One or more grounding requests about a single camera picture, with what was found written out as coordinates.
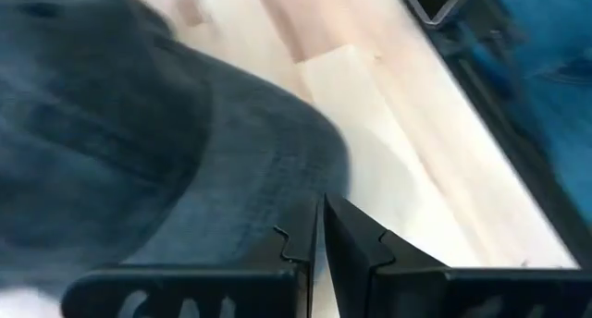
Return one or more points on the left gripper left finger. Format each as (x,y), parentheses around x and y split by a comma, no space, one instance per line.
(185,290)

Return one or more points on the silver metal bracket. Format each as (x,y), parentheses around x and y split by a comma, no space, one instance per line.
(416,7)

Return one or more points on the black baseball cap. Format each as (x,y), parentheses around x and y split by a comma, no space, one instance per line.
(139,124)

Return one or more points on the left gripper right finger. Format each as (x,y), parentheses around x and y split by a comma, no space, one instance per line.
(416,290)

